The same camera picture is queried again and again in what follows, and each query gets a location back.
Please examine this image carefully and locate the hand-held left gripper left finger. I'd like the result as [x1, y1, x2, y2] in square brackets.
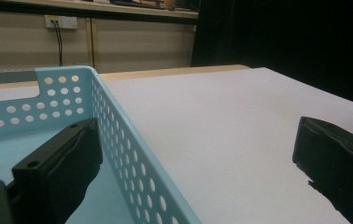
[10, 117, 104, 224]

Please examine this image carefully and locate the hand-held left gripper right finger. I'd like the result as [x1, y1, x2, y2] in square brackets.
[291, 116, 353, 224]

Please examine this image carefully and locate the light blue perforated plastic basket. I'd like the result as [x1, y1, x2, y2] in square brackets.
[0, 64, 202, 224]

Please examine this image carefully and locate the black curtain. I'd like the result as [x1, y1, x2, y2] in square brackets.
[191, 0, 353, 109]

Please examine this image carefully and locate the wooden table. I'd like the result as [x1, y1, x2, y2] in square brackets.
[0, 63, 251, 91]

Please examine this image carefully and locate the wooden workbench with dark edge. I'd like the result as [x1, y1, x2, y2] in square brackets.
[0, 0, 199, 21]

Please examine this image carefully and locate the black wall socket cable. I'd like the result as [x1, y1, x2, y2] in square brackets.
[55, 20, 64, 67]
[51, 20, 63, 67]

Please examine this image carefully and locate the white wall socket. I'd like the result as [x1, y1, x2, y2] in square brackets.
[44, 14, 78, 30]

